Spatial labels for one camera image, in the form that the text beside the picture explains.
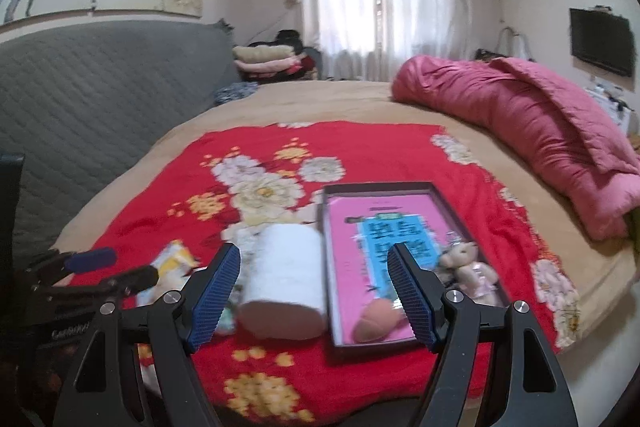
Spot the teddy bear pink dress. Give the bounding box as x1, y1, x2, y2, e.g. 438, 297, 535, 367
436, 237, 501, 307

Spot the yellow white wipes pack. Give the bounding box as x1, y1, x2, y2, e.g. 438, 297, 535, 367
136, 239, 201, 307

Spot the peach makeup sponge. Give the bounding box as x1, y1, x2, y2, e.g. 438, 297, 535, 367
352, 298, 406, 343

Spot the dark framed pink tray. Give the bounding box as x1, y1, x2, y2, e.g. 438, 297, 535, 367
319, 180, 511, 350

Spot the beige bed sheet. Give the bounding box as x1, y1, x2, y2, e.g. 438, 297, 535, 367
54, 81, 639, 339

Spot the grey quilted sofa cover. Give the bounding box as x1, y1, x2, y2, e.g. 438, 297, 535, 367
1, 20, 239, 259

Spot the pink folded quilt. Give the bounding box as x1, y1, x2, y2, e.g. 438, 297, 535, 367
392, 55, 639, 241

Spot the blue patterned cloth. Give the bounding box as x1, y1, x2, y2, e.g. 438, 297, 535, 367
214, 81, 259, 106

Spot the stack of folded clothes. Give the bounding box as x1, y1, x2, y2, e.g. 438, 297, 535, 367
232, 29, 323, 83

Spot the black wall television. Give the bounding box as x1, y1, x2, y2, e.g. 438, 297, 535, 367
570, 8, 636, 78

